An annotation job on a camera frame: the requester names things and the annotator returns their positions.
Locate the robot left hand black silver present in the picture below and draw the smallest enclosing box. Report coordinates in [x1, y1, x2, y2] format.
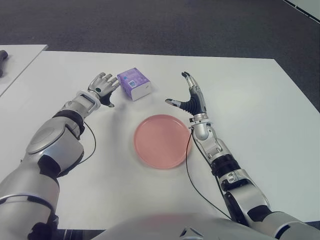
[87, 72, 121, 108]

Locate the robot right hand black silver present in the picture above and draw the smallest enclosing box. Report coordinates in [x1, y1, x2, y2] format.
[164, 71, 208, 117]

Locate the purple tissue paper pack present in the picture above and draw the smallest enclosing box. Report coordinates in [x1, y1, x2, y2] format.
[116, 67, 152, 102]

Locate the pink round plate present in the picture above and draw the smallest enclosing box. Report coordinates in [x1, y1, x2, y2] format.
[133, 114, 194, 171]

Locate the black object on side table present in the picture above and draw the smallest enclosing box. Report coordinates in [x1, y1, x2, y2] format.
[0, 49, 10, 78]

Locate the silver robot torso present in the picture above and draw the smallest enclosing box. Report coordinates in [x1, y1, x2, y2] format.
[92, 212, 283, 240]

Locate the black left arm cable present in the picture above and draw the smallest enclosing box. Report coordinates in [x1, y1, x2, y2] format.
[79, 122, 97, 163]

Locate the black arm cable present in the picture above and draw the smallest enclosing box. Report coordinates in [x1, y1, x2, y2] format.
[79, 122, 97, 163]
[184, 128, 233, 221]

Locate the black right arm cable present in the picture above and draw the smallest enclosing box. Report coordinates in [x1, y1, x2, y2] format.
[184, 128, 233, 221]

